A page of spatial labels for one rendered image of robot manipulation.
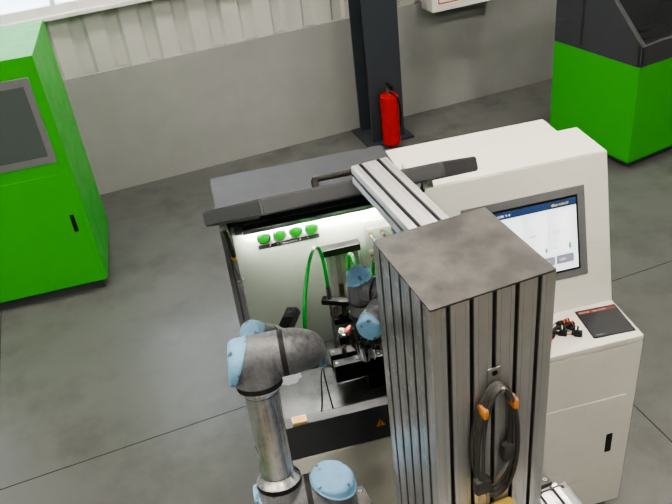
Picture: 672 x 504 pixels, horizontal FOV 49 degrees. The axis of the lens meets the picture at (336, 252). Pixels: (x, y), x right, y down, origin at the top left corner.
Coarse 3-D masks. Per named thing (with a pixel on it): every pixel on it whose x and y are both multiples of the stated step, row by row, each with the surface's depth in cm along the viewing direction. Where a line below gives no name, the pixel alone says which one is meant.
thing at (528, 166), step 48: (528, 144) 274; (576, 144) 270; (432, 192) 256; (480, 192) 259; (528, 192) 263; (576, 288) 279; (576, 384) 271; (624, 384) 277; (576, 432) 286; (624, 432) 293; (576, 480) 302
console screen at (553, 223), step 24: (552, 192) 264; (576, 192) 266; (504, 216) 263; (528, 216) 265; (552, 216) 267; (576, 216) 269; (528, 240) 268; (552, 240) 270; (576, 240) 272; (552, 264) 273; (576, 264) 275
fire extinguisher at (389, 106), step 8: (392, 88) 601; (384, 96) 607; (392, 96) 606; (384, 104) 609; (392, 104) 608; (384, 112) 613; (392, 112) 611; (400, 112) 618; (384, 120) 617; (392, 120) 615; (400, 120) 624; (384, 128) 622; (392, 128) 619; (384, 136) 627; (392, 136) 623; (400, 136) 630; (392, 144) 627
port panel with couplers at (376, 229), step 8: (368, 224) 279; (376, 224) 279; (384, 224) 280; (368, 232) 280; (376, 232) 281; (384, 232) 279; (392, 232) 283; (368, 240) 282; (368, 248) 284; (368, 256) 286; (368, 264) 288
